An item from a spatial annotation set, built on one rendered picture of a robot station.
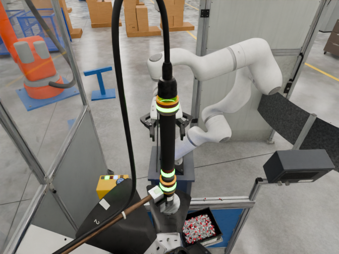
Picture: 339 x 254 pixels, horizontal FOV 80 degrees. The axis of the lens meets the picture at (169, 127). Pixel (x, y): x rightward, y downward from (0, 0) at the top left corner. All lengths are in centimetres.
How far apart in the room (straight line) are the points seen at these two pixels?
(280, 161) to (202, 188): 143
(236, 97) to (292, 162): 43
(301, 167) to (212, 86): 153
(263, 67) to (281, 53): 169
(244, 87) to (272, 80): 16
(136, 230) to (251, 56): 71
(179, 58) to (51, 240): 73
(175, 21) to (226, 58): 791
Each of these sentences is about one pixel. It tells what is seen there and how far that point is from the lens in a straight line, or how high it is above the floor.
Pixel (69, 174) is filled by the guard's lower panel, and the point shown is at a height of 81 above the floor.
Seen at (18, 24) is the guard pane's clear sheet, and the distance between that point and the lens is 136.
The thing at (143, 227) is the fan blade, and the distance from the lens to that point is 75.
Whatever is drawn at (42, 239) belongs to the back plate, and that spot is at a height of 132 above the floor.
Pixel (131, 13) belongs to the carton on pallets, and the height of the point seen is 72.
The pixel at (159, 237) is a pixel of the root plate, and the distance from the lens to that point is 89.
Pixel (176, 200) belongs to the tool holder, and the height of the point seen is 146.
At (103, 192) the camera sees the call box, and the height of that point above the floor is 105.
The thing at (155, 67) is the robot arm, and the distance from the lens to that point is 69.
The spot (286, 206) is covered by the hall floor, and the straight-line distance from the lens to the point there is 262.
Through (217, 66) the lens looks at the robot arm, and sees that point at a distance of 77.
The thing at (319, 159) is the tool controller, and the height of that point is 124.
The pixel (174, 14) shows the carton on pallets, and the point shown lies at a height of 56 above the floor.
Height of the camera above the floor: 201
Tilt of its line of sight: 39 degrees down
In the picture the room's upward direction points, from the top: straight up
